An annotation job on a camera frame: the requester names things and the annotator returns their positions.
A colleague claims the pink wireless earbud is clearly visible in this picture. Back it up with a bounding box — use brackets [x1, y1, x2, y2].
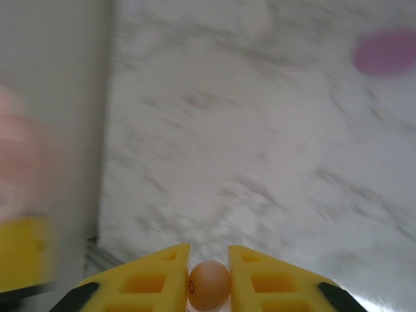
[187, 259, 232, 310]

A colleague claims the purple earbud charging case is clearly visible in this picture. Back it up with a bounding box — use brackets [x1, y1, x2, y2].
[353, 28, 416, 77]

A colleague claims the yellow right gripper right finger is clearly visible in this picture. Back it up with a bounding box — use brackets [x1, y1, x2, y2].
[227, 245, 367, 312]

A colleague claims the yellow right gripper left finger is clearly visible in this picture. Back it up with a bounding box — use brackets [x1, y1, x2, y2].
[63, 243, 191, 312]

